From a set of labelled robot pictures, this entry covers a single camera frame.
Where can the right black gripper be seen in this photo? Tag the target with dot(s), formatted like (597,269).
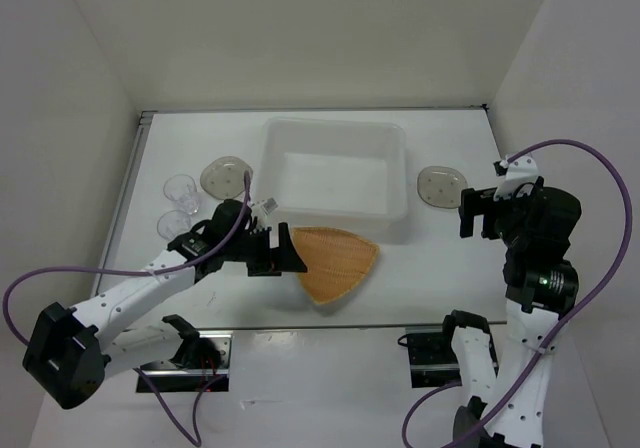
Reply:
(475,201)

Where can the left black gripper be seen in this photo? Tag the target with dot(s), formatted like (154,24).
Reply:
(274,261)

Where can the smoky plate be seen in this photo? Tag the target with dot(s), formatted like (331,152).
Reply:
(224,177)
(441,187)

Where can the orange woven basket plate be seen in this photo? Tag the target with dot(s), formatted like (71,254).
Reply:
(337,261)

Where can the clear cup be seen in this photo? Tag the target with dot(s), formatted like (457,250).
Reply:
(173,224)
(181,189)

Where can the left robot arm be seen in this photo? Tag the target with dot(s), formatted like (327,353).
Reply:
(72,351)

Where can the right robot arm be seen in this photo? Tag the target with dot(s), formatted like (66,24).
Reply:
(503,402)

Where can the white plastic bin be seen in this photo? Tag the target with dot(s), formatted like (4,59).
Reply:
(343,174)

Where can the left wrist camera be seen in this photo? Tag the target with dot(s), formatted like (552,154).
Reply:
(264,207)

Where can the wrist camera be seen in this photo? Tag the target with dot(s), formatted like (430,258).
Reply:
(516,175)
(264,207)

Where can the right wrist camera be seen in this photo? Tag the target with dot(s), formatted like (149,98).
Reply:
(516,175)

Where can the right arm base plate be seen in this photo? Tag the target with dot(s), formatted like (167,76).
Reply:
(432,360)

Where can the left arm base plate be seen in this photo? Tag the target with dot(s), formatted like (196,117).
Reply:
(207,366)

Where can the aluminium rail table edge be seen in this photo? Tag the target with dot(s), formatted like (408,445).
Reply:
(126,190)

